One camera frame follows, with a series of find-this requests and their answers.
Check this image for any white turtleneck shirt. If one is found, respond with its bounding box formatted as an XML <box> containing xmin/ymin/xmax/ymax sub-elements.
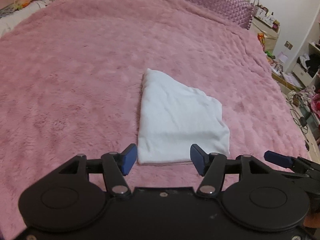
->
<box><xmin>138</xmin><ymin>69</ymin><xmax>230</xmax><ymax>165</ymax></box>

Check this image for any dried flower bouquet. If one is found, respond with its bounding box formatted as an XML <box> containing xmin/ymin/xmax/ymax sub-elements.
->
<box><xmin>286</xmin><ymin>90</ymin><xmax>300</xmax><ymax>107</ymax></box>

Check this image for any white shelf unit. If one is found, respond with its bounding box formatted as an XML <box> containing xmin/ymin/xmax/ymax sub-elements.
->
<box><xmin>292</xmin><ymin>42</ymin><xmax>319</xmax><ymax>87</ymax></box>

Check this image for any red snack bag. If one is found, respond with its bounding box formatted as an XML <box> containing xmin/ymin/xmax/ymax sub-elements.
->
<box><xmin>257</xmin><ymin>33</ymin><xmax>266</xmax><ymax>52</ymax></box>

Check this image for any cream nightstand cabinet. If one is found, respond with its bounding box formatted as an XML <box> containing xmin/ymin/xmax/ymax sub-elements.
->
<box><xmin>250</xmin><ymin>2</ymin><xmax>280</xmax><ymax>53</ymax></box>

